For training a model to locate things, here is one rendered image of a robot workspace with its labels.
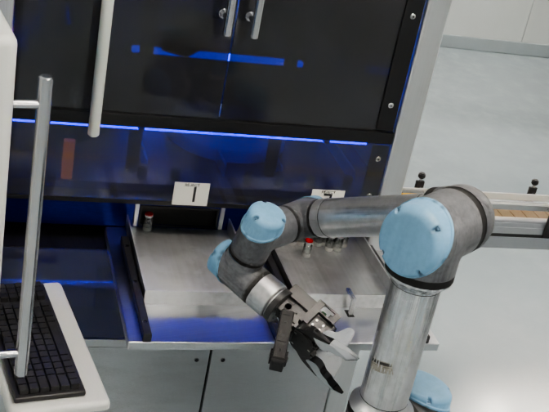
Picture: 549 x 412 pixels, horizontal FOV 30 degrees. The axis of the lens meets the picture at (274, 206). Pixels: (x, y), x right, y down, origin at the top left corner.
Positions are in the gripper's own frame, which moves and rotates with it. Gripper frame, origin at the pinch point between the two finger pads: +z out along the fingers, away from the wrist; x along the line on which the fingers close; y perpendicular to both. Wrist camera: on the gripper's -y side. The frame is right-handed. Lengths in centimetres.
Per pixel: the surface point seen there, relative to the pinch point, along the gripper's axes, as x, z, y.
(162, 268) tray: 35, -54, 7
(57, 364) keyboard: 22, -47, -29
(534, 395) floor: 164, 27, 125
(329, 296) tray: 30.8, -21.0, 27.9
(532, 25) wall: 361, -142, 500
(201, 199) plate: 31, -59, 25
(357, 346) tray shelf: 28.1, -8.1, 21.3
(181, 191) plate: 28, -63, 22
